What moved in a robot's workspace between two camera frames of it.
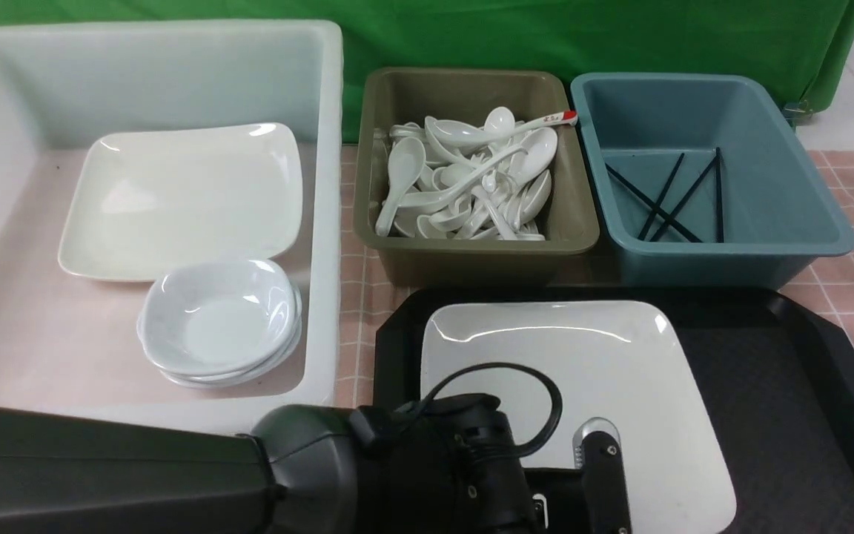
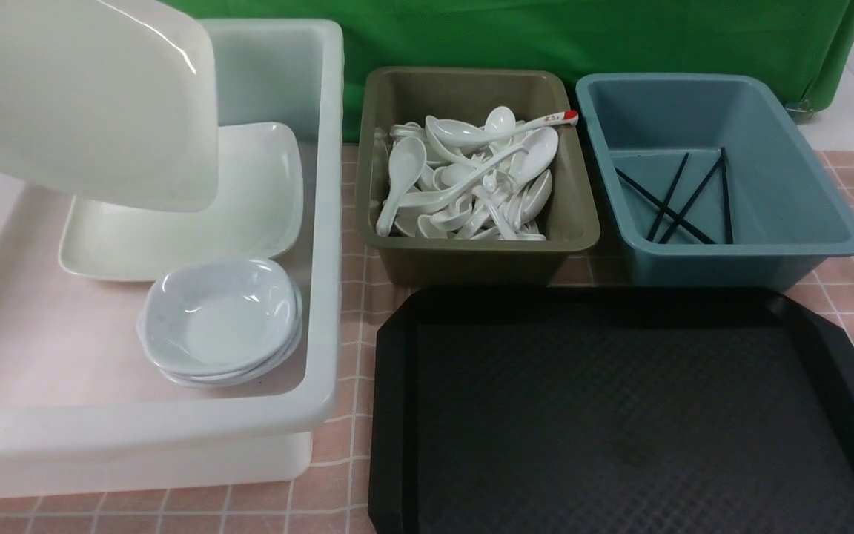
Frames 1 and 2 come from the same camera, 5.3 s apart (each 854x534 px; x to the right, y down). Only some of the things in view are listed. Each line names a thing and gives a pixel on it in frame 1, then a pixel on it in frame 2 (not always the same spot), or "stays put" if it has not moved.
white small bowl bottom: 212,382 stays put
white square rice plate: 555,365 -> 113,100
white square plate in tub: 147,199 stays put
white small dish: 236,377 -> 219,322
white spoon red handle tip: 468,133 stays put
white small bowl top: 217,316 stays put
